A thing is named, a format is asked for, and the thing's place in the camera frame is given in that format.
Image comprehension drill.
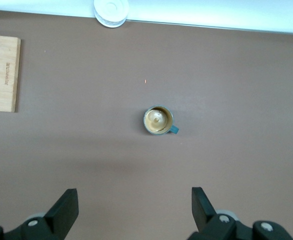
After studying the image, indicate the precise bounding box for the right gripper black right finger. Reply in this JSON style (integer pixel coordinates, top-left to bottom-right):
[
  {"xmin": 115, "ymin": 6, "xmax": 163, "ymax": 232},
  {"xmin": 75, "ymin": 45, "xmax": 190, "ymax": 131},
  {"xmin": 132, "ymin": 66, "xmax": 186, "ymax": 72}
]
[{"xmin": 188, "ymin": 187, "xmax": 252, "ymax": 240}]

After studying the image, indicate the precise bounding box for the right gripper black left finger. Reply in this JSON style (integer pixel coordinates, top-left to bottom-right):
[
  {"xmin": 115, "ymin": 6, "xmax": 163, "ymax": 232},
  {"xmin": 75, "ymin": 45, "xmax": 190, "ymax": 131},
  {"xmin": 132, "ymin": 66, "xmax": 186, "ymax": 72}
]
[{"xmin": 3, "ymin": 188, "xmax": 79, "ymax": 240}]

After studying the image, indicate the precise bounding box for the teal cup with brown inside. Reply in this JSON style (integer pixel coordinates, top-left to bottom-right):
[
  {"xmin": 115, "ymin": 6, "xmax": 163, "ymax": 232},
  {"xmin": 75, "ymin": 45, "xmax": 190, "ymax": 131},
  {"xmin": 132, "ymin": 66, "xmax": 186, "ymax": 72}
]
[{"xmin": 143, "ymin": 105, "xmax": 180, "ymax": 136}]

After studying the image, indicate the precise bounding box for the brown table cover mat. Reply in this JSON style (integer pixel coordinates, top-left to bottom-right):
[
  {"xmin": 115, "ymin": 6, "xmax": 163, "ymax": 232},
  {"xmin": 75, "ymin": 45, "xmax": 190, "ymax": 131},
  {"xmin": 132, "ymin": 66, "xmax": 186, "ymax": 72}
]
[{"xmin": 0, "ymin": 9, "xmax": 293, "ymax": 240}]

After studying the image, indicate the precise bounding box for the bamboo cutting board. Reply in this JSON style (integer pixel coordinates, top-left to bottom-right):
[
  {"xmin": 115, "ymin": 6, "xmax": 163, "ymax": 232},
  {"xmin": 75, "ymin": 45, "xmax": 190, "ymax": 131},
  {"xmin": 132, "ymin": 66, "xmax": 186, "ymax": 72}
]
[{"xmin": 0, "ymin": 34, "xmax": 22, "ymax": 113}]

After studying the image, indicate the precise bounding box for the white tape roll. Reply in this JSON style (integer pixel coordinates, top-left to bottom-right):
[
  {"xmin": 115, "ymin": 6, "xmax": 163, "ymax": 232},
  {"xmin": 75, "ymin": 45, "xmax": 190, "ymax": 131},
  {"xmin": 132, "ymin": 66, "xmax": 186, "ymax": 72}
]
[{"xmin": 93, "ymin": 0, "xmax": 129, "ymax": 28}]

